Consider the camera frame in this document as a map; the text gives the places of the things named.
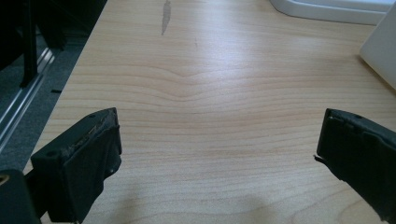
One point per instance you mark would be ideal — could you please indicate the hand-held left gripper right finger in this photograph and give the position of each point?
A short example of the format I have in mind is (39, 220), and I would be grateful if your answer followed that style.
(358, 149)

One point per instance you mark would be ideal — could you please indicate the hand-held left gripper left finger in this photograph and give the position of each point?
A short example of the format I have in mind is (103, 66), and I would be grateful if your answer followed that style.
(77, 161)

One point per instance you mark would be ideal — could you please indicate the white box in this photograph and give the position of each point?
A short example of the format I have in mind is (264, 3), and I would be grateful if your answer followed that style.
(381, 49)

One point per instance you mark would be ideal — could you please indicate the black stand leg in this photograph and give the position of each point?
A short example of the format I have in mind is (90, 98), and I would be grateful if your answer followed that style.
(29, 43)

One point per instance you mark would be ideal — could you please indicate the white tray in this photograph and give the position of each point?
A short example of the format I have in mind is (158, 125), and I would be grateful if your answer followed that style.
(327, 9)

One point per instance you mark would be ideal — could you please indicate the aluminium floor rail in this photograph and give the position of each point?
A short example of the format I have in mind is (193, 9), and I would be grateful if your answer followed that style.
(21, 99)

